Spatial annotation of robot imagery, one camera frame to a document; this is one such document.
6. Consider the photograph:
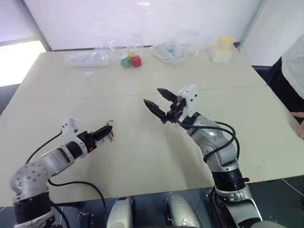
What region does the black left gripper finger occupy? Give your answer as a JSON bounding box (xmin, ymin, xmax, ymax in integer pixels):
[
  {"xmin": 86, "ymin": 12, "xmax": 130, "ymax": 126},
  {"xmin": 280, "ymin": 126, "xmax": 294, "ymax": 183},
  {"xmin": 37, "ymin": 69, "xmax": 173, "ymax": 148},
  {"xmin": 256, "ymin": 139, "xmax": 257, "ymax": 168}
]
[
  {"xmin": 95, "ymin": 130, "xmax": 113, "ymax": 142},
  {"xmin": 95, "ymin": 125, "xmax": 113, "ymax": 137}
]

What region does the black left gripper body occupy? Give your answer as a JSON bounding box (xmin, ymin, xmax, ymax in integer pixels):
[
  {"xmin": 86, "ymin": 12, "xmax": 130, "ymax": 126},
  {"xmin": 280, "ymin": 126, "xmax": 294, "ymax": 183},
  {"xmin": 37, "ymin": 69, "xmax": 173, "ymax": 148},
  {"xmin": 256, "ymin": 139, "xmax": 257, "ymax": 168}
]
[{"xmin": 78, "ymin": 130, "xmax": 98, "ymax": 153}]

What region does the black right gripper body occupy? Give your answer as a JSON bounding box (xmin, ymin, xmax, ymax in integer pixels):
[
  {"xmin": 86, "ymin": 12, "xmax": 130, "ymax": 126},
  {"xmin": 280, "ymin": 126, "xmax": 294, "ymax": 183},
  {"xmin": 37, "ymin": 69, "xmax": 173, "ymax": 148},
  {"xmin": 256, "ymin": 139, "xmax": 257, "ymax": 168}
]
[{"xmin": 162, "ymin": 97, "xmax": 187, "ymax": 125}]

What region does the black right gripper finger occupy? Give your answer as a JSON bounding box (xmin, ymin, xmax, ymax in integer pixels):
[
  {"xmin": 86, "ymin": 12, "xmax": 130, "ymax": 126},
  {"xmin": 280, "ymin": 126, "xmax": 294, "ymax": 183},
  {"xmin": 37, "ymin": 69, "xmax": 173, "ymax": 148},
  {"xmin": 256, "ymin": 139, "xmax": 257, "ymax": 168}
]
[
  {"xmin": 156, "ymin": 87, "xmax": 178, "ymax": 102},
  {"xmin": 143, "ymin": 99, "xmax": 167, "ymax": 122}
]

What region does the person's bare hand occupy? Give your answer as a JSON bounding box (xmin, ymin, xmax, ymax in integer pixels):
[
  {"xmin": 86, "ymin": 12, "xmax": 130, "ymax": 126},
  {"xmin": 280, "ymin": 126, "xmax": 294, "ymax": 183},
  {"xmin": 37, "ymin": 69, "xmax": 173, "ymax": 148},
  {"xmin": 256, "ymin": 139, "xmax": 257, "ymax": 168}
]
[{"xmin": 292, "ymin": 111, "xmax": 304, "ymax": 140}]

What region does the crumpled clear plastic bag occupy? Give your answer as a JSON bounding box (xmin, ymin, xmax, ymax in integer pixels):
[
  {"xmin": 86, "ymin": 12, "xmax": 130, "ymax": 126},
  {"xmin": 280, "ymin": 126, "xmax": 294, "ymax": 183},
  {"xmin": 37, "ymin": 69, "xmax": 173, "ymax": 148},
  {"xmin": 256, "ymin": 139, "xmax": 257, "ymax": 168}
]
[{"xmin": 150, "ymin": 29, "xmax": 210, "ymax": 67}]

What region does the red cube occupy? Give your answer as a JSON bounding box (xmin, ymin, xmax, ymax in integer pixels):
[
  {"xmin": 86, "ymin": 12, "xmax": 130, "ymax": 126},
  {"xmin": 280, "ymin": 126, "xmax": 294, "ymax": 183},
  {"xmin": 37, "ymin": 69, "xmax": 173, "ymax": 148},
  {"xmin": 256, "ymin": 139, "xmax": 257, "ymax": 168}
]
[{"xmin": 131, "ymin": 55, "xmax": 143, "ymax": 68}]

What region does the clear plastic bag with tray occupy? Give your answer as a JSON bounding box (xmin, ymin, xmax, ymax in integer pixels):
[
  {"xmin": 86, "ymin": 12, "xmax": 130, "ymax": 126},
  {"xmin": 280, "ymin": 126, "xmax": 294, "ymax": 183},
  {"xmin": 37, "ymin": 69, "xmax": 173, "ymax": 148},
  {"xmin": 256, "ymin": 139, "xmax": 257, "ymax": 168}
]
[{"xmin": 63, "ymin": 39, "xmax": 120, "ymax": 69}]

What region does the yellow plastic container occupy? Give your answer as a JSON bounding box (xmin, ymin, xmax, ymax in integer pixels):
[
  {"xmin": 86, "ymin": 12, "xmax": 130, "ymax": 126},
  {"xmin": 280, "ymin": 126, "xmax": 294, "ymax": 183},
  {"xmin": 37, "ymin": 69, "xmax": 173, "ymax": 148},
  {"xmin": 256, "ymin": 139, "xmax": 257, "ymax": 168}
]
[{"xmin": 217, "ymin": 34, "xmax": 235, "ymax": 52}]

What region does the grey rounded robot leg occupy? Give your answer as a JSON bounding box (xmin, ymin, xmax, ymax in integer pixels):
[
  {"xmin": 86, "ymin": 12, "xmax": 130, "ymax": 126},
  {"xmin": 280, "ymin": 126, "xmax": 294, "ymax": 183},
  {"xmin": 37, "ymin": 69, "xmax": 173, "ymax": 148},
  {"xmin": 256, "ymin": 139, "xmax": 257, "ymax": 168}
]
[
  {"xmin": 105, "ymin": 197, "xmax": 135, "ymax": 228},
  {"xmin": 164, "ymin": 192, "xmax": 201, "ymax": 228}
]

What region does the person in white shirt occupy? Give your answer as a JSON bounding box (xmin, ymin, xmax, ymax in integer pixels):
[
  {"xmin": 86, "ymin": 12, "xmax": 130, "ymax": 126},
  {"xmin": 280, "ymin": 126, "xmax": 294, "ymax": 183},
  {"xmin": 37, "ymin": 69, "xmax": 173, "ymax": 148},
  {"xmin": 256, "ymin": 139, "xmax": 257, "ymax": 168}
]
[{"xmin": 269, "ymin": 34, "xmax": 304, "ymax": 117}]

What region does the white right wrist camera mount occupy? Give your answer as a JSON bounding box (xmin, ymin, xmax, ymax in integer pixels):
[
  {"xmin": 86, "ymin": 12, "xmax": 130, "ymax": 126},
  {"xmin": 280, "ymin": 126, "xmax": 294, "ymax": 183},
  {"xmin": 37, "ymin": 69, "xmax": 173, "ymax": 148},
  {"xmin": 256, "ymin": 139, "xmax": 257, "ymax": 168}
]
[{"xmin": 177, "ymin": 84, "xmax": 199, "ymax": 122}]

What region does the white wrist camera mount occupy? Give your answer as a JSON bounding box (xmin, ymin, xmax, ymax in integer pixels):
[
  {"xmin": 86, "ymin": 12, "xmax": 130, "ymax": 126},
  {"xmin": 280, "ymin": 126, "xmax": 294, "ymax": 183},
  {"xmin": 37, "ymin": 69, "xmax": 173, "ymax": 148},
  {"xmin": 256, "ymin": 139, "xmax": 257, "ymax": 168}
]
[
  {"xmin": 177, "ymin": 84, "xmax": 199, "ymax": 122},
  {"xmin": 60, "ymin": 116, "xmax": 89, "ymax": 159}
]

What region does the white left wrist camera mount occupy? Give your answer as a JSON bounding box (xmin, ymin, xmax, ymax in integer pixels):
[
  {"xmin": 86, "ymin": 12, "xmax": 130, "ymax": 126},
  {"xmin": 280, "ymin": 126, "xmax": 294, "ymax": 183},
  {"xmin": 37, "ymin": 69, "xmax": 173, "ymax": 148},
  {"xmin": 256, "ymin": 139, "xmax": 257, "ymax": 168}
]
[{"xmin": 60, "ymin": 116, "xmax": 89, "ymax": 159}]

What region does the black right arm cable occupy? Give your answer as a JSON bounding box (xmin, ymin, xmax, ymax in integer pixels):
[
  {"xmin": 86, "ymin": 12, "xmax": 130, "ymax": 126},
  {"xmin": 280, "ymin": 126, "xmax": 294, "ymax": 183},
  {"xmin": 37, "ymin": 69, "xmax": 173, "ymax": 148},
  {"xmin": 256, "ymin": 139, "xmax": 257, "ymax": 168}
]
[{"xmin": 177, "ymin": 119, "xmax": 239, "ymax": 162}]

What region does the black metal bracket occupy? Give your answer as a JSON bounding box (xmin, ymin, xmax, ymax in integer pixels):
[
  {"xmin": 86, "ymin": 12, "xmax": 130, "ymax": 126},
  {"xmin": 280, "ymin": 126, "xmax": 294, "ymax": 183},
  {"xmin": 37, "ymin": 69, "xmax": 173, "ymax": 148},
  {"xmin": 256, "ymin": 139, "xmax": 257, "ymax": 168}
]
[{"xmin": 77, "ymin": 211, "xmax": 95, "ymax": 228}]

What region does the dark window frame post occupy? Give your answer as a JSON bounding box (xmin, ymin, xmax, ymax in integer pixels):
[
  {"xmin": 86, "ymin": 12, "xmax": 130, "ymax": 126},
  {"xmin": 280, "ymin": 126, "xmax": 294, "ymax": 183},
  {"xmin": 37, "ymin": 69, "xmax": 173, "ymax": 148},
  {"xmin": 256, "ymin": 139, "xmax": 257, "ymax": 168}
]
[
  {"xmin": 16, "ymin": 0, "xmax": 52, "ymax": 52},
  {"xmin": 238, "ymin": 0, "xmax": 268, "ymax": 51}
]

